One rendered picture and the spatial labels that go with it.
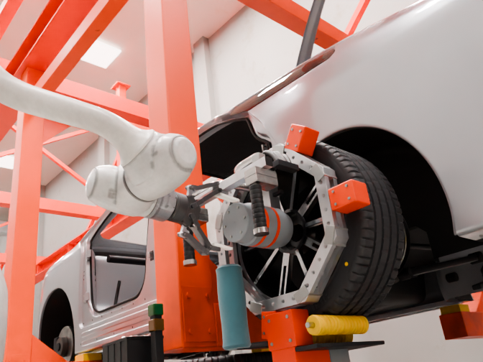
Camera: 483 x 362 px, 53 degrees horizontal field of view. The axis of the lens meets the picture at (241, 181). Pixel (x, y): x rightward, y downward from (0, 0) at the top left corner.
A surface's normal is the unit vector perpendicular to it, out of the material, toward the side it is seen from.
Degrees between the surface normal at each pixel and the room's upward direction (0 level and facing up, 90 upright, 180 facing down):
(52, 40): 180
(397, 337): 90
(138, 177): 139
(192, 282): 90
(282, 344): 90
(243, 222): 90
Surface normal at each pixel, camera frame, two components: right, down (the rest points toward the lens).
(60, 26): 0.11, 0.91
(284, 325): -0.75, -0.18
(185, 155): 0.76, -0.28
